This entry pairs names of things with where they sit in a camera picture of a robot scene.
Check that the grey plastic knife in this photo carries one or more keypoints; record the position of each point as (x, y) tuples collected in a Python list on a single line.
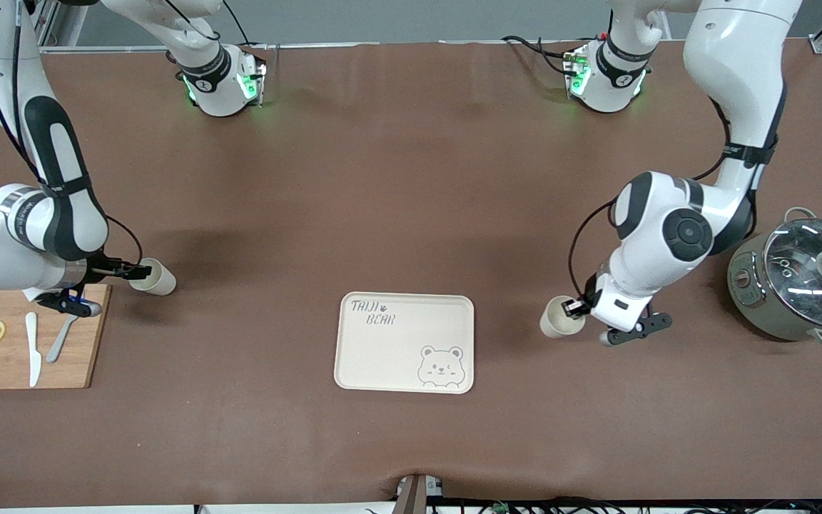
[(58, 346)]

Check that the aluminium frame profile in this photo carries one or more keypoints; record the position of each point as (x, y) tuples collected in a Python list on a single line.
[(51, 28)]

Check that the white IKEA cup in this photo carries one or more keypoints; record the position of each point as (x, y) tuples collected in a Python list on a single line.
[(554, 325), (161, 282)]

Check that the cream bear print tray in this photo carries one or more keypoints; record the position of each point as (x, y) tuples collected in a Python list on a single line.
[(397, 357)]

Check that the grey-green electric pot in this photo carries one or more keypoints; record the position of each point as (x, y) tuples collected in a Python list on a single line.
[(753, 303)]

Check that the table edge bracket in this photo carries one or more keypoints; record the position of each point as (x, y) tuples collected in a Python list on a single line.
[(414, 496)]

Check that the white plastic knife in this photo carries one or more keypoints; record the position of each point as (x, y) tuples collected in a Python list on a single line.
[(33, 350)]

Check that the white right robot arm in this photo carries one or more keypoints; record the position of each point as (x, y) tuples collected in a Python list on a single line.
[(61, 214)]

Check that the brown table cover sheet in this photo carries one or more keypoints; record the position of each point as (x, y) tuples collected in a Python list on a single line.
[(411, 178)]

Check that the glass pot lid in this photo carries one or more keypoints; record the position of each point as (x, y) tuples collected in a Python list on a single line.
[(803, 275)]

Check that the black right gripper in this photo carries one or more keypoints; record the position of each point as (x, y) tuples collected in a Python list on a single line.
[(103, 268)]

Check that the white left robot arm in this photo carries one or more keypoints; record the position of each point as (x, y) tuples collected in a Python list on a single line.
[(732, 57)]

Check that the wooden cutting board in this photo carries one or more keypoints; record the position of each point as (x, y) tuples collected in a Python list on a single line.
[(90, 350)]

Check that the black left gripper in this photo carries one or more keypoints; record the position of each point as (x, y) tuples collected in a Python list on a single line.
[(576, 307)]

